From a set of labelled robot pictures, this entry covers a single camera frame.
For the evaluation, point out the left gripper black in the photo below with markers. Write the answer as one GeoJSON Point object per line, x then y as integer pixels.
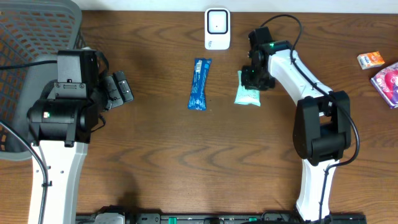
{"type": "Point", "coordinates": [109, 91]}

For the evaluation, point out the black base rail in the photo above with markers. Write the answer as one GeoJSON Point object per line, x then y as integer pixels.
{"type": "Point", "coordinates": [155, 218]}

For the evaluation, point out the red purple snack packet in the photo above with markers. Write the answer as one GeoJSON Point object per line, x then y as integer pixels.
{"type": "Point", "coordinates": [385, 82]}

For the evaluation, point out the blue Oreo cookie packet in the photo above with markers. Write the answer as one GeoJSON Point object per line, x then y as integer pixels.
{"type": "Point", "coordinates": [197, 100]}

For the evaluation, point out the small orange box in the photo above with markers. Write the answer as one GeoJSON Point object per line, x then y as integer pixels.
{"type": "Point", "coordinates": [370, 60]}

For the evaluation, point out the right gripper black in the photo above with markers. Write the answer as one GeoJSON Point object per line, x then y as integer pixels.
{"type": "Point", "coordinates": [247, 81]}

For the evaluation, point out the grey plastic mesh basket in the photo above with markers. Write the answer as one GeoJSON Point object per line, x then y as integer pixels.
{"type": "Point", "coordinates": [32, 31]}

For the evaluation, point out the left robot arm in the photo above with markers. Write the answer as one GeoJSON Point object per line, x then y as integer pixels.
{"type": "Point", "coordinates": [61, 128]}

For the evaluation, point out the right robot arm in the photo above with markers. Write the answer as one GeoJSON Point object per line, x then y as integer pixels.
{"type": "Point", "coordinates": [322, 123]}

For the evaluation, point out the teal wet wipes packet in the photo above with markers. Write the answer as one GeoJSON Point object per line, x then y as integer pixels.
{"type": "Point", "coordinates": [244, 96]}

